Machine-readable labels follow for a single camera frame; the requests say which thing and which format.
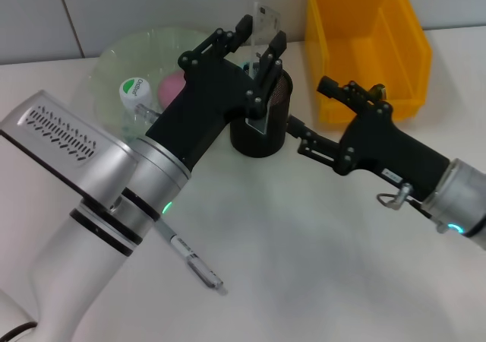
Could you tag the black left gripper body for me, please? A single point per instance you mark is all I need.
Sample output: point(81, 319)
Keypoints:
point(205, 106)

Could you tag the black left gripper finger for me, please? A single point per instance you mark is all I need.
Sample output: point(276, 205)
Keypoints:
point(271, 64)
point(224, 42)

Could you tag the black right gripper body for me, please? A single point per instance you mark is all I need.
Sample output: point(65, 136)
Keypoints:
point(387, 148)

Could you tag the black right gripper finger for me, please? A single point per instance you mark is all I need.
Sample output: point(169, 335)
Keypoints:
point(349, 93)
point(319, 146)

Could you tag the green plastic wrapper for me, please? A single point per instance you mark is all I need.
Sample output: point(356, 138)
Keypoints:
point(379, 90)

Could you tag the pink peach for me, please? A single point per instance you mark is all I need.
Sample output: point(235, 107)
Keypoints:
point(169, 87)

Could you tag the clear plastic ruler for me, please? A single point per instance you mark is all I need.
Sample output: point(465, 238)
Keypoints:
point(266, 19)

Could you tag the clear bottle with green label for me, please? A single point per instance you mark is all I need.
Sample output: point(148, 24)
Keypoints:
point(133, 91)

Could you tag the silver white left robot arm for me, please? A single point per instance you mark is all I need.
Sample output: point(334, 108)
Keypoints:
point(76, 281)

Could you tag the black mesh pen holder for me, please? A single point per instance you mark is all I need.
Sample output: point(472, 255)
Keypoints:
point(258, 144)

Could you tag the green glass fruit plate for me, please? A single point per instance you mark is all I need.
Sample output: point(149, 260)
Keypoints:
point(114, 64)

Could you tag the grey clear pen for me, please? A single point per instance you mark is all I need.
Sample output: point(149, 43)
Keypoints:
point(201, 271)

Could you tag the yellow plastic bin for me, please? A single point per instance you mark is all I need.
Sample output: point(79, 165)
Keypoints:
point(360, 23)

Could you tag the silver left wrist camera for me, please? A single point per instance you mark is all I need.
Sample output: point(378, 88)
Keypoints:
point(76, 148)

